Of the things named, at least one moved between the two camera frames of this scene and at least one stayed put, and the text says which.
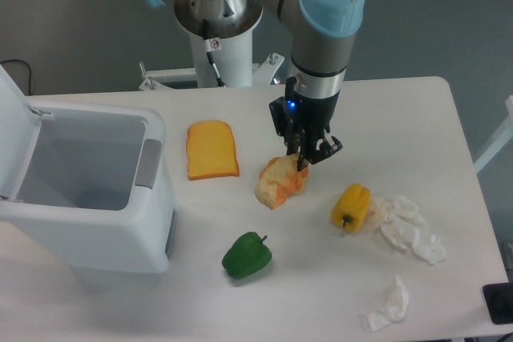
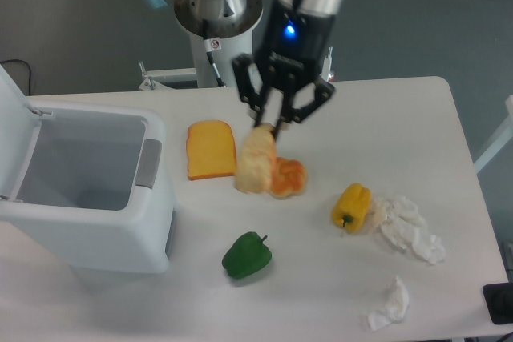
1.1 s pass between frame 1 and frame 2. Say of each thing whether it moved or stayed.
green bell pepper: stayed
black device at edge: stayed
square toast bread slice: stayed
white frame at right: stayed
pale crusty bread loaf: moved
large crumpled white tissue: stayed
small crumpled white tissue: stayed
